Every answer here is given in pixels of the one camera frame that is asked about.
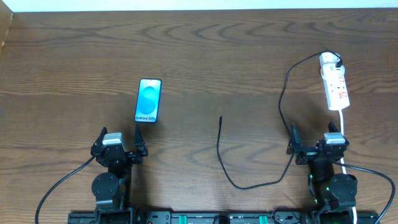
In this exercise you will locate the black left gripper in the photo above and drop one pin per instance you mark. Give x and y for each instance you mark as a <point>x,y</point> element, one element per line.
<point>130,154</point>

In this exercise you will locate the white power strip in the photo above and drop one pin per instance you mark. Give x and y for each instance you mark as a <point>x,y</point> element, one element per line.
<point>335,89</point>

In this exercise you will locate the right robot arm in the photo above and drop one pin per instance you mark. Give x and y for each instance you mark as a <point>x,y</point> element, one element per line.
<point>334,193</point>

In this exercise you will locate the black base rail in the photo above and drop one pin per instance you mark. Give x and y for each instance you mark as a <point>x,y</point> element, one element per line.
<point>282,217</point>

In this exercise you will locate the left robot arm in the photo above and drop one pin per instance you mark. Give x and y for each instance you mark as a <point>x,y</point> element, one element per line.
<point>112,189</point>

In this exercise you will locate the blue Galaxy smartphone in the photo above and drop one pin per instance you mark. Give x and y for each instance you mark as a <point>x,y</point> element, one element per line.
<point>148,100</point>

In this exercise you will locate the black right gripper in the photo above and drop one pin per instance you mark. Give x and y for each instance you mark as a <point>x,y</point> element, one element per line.
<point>310,150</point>

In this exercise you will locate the white USB charger plug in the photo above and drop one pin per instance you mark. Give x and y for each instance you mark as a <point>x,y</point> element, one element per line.
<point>330,71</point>

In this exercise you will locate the brown cardboard panel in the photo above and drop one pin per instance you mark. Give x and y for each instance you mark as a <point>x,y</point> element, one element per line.
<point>6,16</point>

